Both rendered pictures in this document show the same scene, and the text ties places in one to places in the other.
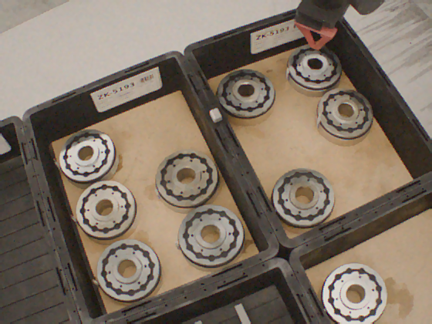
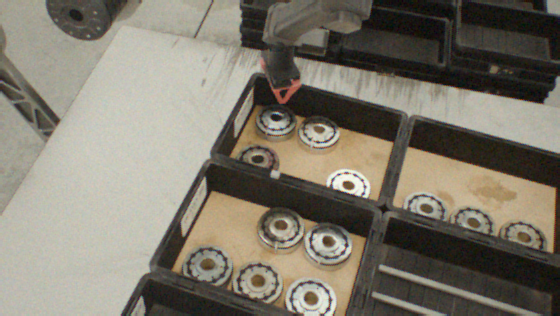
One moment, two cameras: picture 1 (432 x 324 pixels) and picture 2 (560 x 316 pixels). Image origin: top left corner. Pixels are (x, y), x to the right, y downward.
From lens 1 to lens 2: 0.74 m
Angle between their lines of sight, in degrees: 34
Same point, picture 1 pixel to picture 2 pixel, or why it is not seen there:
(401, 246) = (414, 174)
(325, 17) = (293, 74)
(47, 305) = not seen: outside the picture
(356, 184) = (360, 164)
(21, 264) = not seen: outside the picture
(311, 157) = (323, 169)
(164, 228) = (296, 266)
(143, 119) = (211, 223)
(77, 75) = (89, 252)
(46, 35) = (17, 246)
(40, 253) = not seen: outside the picture
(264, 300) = (386, 254)
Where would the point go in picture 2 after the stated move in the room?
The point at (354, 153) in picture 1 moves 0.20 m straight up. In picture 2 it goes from (342, 150) to (354, 92)
